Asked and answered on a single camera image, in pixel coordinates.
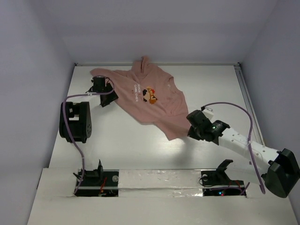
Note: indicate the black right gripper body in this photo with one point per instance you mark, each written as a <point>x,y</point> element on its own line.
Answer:
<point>195,133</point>

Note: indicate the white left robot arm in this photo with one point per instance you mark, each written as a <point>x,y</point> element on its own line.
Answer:
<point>75,118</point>

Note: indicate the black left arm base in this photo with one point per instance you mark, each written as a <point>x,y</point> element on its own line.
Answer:
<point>95,185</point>

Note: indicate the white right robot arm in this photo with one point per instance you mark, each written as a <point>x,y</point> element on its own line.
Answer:
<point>279,170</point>

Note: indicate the aluminium table rail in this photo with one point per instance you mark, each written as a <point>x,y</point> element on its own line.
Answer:
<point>249,106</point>
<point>106,64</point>

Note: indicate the pink printed t-shirt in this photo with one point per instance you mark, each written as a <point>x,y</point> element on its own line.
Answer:
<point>150,96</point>

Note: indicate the aluminium back table rail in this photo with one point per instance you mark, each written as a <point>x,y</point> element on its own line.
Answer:
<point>106,64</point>

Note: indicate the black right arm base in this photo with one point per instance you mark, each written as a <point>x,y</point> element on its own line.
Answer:
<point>217,183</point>

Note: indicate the white foam front board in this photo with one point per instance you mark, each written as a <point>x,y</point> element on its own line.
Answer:
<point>149,197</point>

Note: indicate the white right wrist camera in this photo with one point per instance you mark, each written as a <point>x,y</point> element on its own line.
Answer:
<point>208,112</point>

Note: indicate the aluminium right table rail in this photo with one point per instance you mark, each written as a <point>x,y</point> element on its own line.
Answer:
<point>249,106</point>

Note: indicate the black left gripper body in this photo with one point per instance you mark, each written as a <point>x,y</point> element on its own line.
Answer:
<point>110,96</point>

